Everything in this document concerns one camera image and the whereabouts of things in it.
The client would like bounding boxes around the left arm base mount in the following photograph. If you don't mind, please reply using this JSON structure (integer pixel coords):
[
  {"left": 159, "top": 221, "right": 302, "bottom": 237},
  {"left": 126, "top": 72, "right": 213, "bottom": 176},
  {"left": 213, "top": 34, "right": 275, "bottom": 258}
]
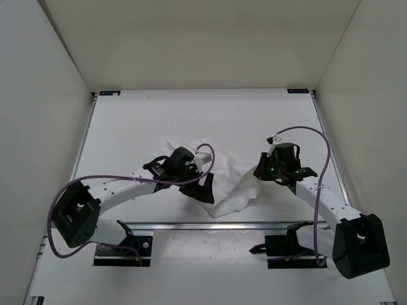
[{"left": 93, "top": 220, "right": 153, "bottom": 268}]

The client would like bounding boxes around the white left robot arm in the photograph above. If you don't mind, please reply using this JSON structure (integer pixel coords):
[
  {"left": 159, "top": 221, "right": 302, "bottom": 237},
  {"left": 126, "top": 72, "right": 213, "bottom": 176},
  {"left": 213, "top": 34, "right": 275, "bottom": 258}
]
[{"left": 50, "top": 147, "right": 215, "bottom": 253}]

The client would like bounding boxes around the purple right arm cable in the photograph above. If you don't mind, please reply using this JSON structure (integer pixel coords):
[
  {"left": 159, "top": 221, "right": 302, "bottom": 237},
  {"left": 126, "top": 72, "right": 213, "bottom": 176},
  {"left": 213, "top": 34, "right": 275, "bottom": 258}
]
[{"left": 268, "top": 126, "right": 330, "bottom": 266}]

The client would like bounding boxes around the black right corner label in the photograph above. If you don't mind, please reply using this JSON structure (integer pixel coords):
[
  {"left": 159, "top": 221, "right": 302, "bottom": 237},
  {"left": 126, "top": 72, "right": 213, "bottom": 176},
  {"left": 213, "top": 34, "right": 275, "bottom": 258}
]
[{"left": 287, "top": 88, "right": 309, "bottom": 94}]

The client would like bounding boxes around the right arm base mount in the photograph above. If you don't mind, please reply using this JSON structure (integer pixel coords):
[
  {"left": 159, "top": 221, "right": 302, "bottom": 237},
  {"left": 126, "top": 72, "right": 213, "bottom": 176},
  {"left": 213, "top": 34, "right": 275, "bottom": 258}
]
[{"left": 249, "top": 221, "right": 328, "bottom": 269}]

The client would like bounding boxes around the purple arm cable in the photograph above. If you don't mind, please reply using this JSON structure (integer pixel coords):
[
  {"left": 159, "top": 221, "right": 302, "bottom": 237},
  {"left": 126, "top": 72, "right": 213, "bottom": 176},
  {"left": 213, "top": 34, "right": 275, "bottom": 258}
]
[
  {"left": 46, "top": 144, "right": 217, "bottom": 259},
  {"left": 268, "top": 126, "right": 330, "bottom": 266}
]

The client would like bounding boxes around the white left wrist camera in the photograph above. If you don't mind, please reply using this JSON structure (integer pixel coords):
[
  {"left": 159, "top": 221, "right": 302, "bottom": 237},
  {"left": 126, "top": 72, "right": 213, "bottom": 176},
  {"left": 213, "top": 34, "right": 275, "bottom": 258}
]
[{"left": 193, "top": 152, "right": 212, "bottom": 167}]

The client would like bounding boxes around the aluminium front table rail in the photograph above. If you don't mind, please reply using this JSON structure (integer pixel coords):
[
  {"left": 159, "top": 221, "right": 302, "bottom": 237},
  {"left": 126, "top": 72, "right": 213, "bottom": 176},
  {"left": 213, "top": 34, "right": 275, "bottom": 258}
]
[{"left": 123, "top": 221, "right": 331, "bottom": 232}]

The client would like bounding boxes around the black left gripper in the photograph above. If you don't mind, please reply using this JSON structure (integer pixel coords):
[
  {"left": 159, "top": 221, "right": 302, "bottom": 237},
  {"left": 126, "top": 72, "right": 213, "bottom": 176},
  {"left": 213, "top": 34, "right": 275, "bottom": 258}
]
[{"left": 175, "top": 164, "right": 215, "bottom": 203}]

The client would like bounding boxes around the white pleated skirt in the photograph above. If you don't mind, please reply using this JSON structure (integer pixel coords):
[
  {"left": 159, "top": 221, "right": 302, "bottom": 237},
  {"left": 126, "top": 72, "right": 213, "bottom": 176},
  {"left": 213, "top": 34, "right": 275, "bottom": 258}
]
[{"left": 162, "top": 137, "right": 261, "bottom": 219}]

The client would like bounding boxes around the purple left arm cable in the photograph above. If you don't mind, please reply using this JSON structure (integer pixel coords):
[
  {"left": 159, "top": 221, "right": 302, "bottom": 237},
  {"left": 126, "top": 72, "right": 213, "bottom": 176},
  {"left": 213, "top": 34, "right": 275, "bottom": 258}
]
[{"left": 46, "top": 144, "right": 217, "bottom": 259}]

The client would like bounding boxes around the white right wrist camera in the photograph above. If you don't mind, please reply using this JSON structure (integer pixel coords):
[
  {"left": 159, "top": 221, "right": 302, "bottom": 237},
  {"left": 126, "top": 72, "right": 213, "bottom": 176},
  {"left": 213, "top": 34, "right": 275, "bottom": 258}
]
[{"left": 266, "top": 134, "right": 282, "bottom": 157}]

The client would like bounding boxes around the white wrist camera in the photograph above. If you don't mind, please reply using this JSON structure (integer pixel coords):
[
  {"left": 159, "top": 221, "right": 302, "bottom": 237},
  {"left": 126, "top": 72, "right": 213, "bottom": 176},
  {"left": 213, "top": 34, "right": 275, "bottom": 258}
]
[
  {"left": 266, "top": 134, "right": 282, "bottom": 157},
  {"left": 193, "top": 152, "right": 212, "bottom": 167}
]

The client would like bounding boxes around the black corner bracket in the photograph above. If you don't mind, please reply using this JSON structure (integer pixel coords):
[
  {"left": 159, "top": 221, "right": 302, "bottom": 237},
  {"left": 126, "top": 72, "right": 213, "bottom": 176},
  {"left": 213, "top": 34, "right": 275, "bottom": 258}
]
[{"left": 99, "top": 90, "right": 121, "bottom": 96}]

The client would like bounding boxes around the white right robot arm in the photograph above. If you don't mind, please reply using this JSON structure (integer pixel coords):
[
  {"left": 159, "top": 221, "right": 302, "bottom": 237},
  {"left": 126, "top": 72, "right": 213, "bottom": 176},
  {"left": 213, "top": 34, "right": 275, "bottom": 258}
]
[{"left": 250, "top": 143, "right": 390, "bottom": 279}]

